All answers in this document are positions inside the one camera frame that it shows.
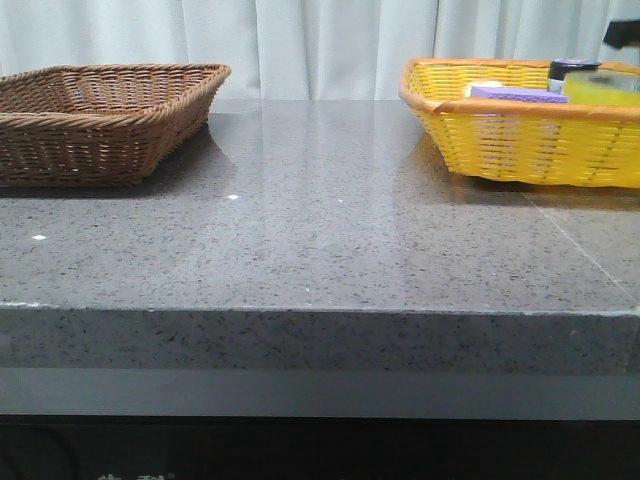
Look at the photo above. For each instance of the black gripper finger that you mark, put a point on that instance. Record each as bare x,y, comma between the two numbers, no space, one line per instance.
622,33

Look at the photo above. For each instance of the yellow tape roll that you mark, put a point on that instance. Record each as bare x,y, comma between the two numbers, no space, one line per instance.
602,87

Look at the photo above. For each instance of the dark lidded gum jar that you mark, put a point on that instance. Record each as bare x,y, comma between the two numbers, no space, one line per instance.
561,67

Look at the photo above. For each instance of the purple foam block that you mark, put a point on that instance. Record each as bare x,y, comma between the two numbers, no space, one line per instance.
521,95

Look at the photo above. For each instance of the yellow woven basket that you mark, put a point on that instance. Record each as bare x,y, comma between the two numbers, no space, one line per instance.
536,143

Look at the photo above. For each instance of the white curtain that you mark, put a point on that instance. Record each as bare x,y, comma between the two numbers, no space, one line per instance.
305,50

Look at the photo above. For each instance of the brown wicker basket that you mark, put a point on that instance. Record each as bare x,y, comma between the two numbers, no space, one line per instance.
100,125

